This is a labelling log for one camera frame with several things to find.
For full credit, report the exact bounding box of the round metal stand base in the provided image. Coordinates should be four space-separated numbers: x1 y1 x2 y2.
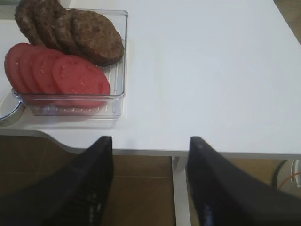
271 160 301 189

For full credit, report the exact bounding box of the clear patty and tomato box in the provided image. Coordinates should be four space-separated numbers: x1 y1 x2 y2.
11 8 129 117

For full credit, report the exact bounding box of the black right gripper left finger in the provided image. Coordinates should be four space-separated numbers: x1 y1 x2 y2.
0 137 114 226

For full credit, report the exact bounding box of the rear brown beef patty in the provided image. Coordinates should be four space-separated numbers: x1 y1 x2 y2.
15 0 44 46

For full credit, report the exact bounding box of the red tomato slice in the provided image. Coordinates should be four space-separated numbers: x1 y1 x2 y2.
19 46 47 94
52 55 110 109
4 43 31 94
32 49 64 94

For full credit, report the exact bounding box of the orange cable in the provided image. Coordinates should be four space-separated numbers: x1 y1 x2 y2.
279 172 301 189

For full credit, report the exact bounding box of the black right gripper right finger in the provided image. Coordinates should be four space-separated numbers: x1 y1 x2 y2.
187 137 301 226

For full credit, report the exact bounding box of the metal baking tray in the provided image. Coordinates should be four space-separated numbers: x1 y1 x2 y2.
0 99 24 127

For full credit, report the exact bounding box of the front brown beef patty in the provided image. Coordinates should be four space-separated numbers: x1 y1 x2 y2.
71 10 124 66

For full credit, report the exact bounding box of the brown beef patty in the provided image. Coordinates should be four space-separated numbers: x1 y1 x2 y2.
71 10 124 66
34 0 66 51
55 9 82 57
15 0 44 46

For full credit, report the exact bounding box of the rear red tomato slice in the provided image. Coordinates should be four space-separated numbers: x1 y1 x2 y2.
4 43 31 94

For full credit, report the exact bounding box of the front red tomato slice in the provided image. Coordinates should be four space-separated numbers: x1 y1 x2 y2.
52 55 110 109

